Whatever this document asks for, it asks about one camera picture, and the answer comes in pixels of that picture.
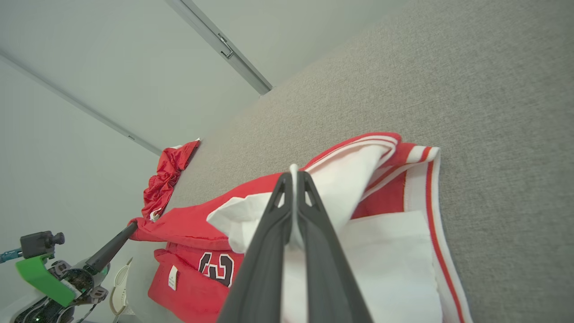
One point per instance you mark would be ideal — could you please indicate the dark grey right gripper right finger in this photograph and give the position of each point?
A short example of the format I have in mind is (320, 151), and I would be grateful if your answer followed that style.
(327, 278)

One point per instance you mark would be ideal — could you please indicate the white curved bracket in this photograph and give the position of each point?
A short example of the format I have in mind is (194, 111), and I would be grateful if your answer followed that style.
(117, 274)

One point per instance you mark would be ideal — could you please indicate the red Bulls 23 jersey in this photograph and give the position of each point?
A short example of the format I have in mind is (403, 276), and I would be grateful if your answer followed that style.
(188, 224)

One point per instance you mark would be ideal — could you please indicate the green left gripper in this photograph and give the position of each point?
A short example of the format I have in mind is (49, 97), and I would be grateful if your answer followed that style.
(40, 278)

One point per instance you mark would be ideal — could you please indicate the grey fabric sofa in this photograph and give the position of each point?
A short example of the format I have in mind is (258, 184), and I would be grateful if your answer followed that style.
(448, 89)

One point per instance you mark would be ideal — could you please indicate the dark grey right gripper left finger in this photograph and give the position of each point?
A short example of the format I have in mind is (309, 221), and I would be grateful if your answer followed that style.
(260, 278)

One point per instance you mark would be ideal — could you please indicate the red shorts with white trim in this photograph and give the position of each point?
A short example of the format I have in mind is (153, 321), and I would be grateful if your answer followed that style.
(166, 179)

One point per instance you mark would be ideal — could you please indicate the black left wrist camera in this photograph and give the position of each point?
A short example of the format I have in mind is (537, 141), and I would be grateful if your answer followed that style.
(38, 244)

